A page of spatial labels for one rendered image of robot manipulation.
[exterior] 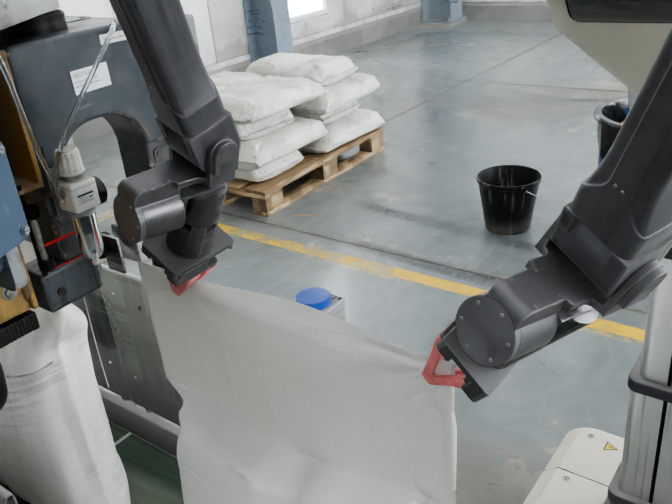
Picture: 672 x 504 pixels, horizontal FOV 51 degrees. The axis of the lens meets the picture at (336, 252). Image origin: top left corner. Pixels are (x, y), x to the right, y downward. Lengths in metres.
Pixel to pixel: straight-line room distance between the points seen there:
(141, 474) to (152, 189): 0.98
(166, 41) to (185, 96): 0.06
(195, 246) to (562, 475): 1.12
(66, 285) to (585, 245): 0.66
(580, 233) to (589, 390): 1.85
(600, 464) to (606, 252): 1.24
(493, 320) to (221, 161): 0.37
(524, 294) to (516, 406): 1.78
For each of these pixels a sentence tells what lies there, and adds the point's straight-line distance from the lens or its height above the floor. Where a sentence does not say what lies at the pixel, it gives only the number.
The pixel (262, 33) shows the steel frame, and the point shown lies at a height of 0.44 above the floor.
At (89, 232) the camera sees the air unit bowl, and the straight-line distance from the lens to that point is 0.92.
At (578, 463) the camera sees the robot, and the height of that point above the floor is 0.26.
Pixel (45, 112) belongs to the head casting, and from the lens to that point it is 0.93.
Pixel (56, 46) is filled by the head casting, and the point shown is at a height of 1.33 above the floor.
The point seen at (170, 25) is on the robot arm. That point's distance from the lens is 0.71.
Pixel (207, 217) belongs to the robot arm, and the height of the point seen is 1.14.
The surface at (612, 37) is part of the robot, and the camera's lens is 0.97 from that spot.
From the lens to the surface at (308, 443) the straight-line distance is 0.91.
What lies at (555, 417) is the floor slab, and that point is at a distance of 2.29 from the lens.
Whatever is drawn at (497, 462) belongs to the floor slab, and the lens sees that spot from 2.12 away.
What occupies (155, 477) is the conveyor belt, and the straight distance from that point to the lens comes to 1.63.
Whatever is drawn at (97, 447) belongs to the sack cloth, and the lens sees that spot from 1.48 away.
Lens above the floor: 1.45
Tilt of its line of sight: 26 degrees down
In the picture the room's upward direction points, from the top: 6 degrees counter-clockwise
